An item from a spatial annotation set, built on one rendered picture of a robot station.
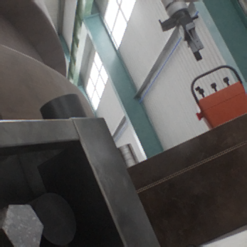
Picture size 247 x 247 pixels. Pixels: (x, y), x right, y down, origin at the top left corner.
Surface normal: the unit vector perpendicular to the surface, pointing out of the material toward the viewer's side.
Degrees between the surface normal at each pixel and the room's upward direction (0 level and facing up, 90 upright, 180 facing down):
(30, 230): 90
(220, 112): 97
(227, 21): 90
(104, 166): 90
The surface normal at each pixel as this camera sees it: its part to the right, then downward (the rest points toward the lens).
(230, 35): 0.20, -0.30
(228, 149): -0.15, -0.15
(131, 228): 0.77, -0.45
